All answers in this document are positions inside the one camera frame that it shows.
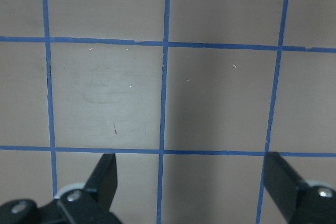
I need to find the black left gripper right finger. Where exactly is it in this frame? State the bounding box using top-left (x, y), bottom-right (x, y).
top-left (263, 152), bottom-right (335, 223)

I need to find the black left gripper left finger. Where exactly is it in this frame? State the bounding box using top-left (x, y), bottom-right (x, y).
top-left (55, 154), bottom-right (118, 223)

